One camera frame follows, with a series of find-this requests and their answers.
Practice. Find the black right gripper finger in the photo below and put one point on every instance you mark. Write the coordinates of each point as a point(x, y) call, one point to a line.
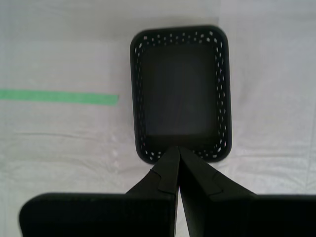
point(98, 214)
point(247, 214)

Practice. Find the black perforated plastic basket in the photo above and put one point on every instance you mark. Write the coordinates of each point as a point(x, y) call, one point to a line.
point(180, 98)

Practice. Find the white table cloth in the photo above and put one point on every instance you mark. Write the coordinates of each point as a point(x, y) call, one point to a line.
point(61, 148)

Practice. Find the long green tape strip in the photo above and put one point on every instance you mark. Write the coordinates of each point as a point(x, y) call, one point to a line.
point(61, 97)

